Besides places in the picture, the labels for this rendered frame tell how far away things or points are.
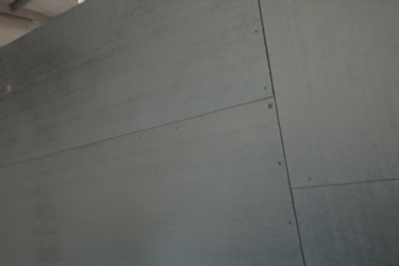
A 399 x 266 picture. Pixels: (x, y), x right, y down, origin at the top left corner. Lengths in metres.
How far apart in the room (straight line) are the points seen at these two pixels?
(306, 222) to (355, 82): 0.37
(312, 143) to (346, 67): 0.20
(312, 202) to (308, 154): 0.12
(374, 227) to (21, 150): 1.52
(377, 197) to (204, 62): 0.61
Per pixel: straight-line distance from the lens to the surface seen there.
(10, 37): 13.23
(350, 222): 1.13
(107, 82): 1.64
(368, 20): 1.13
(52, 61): 1.92
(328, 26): 1.15
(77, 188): 1.79
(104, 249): 1.70
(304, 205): 1.17
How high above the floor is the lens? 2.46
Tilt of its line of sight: 6 degrees up
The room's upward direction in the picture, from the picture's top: 8 degrees counter-clockwise
